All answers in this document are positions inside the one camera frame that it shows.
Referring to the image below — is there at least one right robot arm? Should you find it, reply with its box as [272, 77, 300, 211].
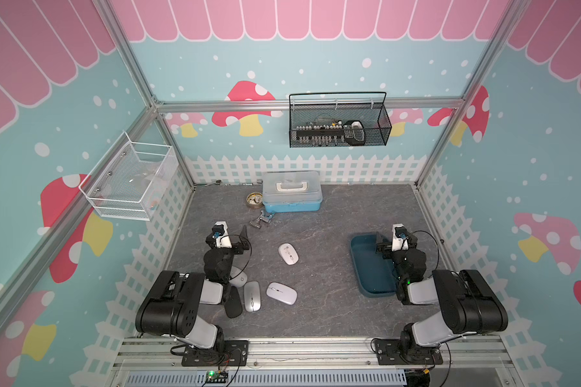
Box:
[375, 227, 508, 364]

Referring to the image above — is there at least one black mouse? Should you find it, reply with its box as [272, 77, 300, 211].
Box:
[224, 285, 243, 319]

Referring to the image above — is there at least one white mouse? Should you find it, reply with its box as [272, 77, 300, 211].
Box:
[279, 243, 299, 265]
[229, 266, 248, 288]
[266, 282, 298, 306]

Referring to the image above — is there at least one socket set in basket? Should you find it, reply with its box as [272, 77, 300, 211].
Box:
[290, 120, 367, 147]

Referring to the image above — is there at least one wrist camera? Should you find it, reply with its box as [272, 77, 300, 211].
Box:
[392, 223, 409, 252]
[212, 221, 232, 248]

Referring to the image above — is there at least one black wire basket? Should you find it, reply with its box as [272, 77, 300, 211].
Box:
[288, 91, 392, 148]

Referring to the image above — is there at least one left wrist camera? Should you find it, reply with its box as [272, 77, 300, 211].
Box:
[212, 221, 232, 248]

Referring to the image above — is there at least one blue box clear lid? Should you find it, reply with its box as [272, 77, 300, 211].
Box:
[262, 171, 323, 214]

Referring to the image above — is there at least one white wire basket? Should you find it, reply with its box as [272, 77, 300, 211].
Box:
[79, 132, 178, 221]

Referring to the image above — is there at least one silver mouse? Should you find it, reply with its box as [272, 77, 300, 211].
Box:
[244, 281, 261, 313]

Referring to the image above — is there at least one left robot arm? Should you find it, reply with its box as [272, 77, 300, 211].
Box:
[135, 221, 252, 367]

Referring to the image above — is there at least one metal tap fitting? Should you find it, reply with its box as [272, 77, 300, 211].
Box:
[250, 213, 274, 229]

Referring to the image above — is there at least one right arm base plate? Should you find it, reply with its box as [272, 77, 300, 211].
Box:
[370, 338, 443, 368]

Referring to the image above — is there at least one green led circuit board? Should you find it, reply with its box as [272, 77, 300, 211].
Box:
[203, 370, 229, 385]

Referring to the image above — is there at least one teal storage box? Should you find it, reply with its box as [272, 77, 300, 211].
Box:
[350, 232, 399, 298]

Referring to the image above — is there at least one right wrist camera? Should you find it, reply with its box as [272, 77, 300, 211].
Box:
[392, 223, 409, 252]

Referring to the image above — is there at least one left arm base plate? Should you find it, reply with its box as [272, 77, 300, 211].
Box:
[181, 340, 250, 367]

